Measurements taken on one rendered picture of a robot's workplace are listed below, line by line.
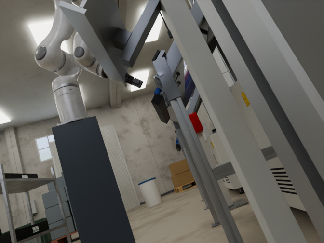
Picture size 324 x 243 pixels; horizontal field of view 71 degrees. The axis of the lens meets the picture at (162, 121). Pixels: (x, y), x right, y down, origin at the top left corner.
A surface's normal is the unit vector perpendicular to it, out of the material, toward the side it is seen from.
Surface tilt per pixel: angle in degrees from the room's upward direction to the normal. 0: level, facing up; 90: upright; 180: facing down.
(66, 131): 90
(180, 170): 90
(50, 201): 90
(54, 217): 90
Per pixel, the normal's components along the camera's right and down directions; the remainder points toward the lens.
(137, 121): 0.19, -0.34
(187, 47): -0.08, -0.25
